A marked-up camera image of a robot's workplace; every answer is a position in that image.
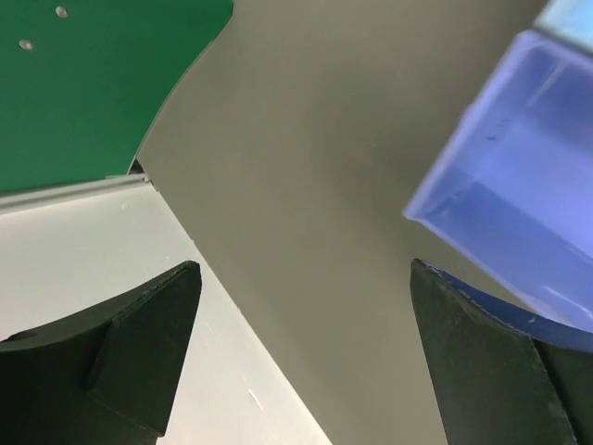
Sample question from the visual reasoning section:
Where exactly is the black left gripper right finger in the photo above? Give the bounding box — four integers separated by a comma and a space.
410, 260, 592, 444

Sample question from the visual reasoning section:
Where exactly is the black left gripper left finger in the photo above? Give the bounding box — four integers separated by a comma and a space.
1, 261, 202, 445

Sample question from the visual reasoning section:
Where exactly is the purple drawer box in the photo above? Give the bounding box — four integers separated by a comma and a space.
404, 31, 592, 330

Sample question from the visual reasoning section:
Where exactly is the sky blue drawer box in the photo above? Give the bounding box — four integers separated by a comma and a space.
534, 0, 593, 53

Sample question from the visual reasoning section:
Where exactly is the green lever arch binder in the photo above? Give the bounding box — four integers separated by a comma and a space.
1, 0, 233, 192

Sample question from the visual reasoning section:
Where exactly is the aluminium frame post left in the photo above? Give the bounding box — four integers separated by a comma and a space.
1, 173, 153, 214

